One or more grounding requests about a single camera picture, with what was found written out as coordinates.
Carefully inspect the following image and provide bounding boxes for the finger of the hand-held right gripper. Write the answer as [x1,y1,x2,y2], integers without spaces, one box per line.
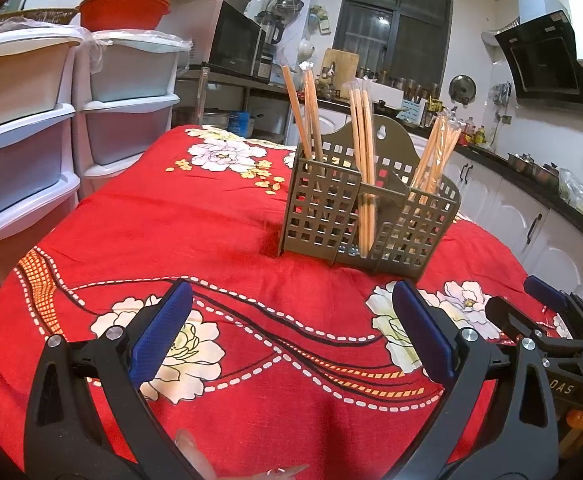
[485,296,583,361]
[524,275,583,341]

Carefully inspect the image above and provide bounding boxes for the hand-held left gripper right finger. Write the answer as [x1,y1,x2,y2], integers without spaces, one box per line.
[393,278,559,480]

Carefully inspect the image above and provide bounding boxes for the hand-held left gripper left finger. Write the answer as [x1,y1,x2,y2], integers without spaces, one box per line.
[24,280,212,480]

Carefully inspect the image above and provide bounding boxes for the grey perforated chopstick holder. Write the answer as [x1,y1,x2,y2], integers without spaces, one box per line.
[278,115,462,281]

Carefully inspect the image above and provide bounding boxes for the set of chopsticks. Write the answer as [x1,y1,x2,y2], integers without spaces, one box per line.
[280,61,465,257]

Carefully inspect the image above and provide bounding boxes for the hanging kitchen utensils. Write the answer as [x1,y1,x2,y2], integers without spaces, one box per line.
[491,82,513,111]

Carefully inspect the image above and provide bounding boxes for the person's left hand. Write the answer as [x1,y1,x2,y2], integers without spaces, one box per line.
[174,427,311,480]

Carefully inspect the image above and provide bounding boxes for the red floral tablecloth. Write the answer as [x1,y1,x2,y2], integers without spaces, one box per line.
[0,124,572,480]

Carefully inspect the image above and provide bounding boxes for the clear plastic bag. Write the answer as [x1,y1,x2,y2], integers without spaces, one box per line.
[557,167,583,223]

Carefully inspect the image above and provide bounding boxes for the steel pot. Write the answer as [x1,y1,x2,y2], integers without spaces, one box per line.
[534,161,561,182]
[507,152,537,171]

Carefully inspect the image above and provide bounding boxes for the black kitchen countertop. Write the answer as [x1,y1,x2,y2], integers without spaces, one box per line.
[291,92,583,246]

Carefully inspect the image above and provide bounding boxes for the cluster of condiment bottles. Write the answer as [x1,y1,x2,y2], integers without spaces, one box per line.
[459,116,492,147]

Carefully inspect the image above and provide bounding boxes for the steel stockpot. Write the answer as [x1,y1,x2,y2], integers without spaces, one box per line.
[203,109,232,130]

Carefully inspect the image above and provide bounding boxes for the white knife holder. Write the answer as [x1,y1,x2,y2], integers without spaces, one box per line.
[400,85,429,127]

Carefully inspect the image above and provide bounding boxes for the hanging steel pot lid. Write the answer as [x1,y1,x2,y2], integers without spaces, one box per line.
[448,74,476,107]

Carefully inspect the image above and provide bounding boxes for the black range hood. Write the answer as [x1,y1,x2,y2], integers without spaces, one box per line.
[494,10,583,117]

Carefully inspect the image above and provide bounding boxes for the white countertop box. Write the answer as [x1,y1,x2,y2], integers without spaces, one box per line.
[359,82,405,108]

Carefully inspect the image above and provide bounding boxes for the row of spice jars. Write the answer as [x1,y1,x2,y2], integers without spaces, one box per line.
[355,66,442,100]

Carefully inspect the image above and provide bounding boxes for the steel shelf rack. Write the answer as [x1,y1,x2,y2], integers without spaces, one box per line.
[176,65,297,148]

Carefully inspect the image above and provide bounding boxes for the white plastic drawer tower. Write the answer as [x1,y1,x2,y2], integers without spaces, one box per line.
[0,24,83,306]
[74,30,192,201]

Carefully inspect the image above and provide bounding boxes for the steel kitchen faucet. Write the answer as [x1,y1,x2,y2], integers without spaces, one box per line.
[321,62,338,97]

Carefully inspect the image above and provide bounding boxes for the small black appliance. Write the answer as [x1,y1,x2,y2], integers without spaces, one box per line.
[254,52,273,83]

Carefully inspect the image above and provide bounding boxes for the wooden cutting board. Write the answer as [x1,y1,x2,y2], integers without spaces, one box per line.
[321,48,359,96]

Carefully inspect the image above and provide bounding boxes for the dark framed window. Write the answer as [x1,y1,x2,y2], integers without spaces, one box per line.
[332,0,453,88]

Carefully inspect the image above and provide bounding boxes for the white hood chimney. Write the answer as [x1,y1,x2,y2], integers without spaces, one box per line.
[518,0,572,23]

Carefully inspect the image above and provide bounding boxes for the silver black microwave oven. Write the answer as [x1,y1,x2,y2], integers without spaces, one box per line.
[156,0,267,78]

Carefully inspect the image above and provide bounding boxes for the red plastic basin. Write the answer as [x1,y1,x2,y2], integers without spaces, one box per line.
[78,0,171,32]

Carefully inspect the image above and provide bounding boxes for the black blender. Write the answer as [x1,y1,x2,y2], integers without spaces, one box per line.
[256,10,286,46]

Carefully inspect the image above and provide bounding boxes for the hanging green white packets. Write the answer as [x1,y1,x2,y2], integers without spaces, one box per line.
[309,6,333,36]

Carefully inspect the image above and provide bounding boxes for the brown wicker basket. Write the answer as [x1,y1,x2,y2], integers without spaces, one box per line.
[0,7,80,26]

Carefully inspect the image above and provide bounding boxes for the silver flexible duct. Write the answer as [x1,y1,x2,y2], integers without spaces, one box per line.
[481,17,521,43]

